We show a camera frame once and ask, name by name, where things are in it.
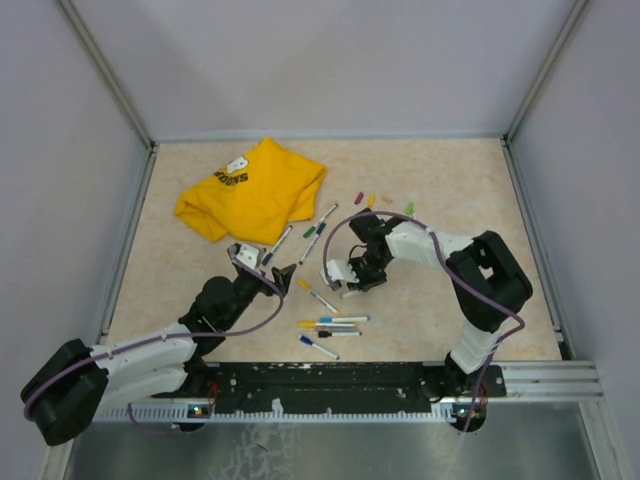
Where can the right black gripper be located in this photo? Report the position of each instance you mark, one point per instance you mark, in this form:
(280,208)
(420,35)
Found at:
(364,283)

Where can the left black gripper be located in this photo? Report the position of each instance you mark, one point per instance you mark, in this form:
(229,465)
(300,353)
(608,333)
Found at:
(282,277)

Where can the grey cap marker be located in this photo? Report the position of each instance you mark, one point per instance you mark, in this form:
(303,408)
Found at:
(349,294)

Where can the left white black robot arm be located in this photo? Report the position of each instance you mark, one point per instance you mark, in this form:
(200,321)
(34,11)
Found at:
(79,381)

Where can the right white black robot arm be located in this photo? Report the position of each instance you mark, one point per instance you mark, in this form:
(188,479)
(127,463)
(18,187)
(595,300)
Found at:
(489,285)

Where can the cyan cap marker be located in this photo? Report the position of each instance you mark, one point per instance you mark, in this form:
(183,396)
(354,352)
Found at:
(344,320)

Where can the yellow cap silver marker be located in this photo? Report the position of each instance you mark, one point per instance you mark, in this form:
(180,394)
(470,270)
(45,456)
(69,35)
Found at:
(326,326)

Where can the green cap marker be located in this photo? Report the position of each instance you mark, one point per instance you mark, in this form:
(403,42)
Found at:
(322,219)

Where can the blue cap whiteboard marker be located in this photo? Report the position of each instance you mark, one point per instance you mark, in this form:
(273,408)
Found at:
(307,341)

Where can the navy cap rainbow marker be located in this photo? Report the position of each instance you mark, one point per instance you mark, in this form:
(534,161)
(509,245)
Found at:
(314,239)

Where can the black cap marker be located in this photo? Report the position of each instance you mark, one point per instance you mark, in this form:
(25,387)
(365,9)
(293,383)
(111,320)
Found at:
(330,334)

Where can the yellow printed t-shirt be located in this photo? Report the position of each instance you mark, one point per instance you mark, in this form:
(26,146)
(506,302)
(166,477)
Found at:
(255,196)

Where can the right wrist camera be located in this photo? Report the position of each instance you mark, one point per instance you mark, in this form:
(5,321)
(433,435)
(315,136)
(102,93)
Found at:
(336,273)

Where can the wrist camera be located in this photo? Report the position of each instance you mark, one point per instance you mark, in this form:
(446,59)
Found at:
(336,273)
(245,257)

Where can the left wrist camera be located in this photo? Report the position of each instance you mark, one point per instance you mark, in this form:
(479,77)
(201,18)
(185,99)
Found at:
(245,257)

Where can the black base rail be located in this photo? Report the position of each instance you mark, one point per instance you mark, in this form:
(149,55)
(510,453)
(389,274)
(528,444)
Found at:
(361,389)

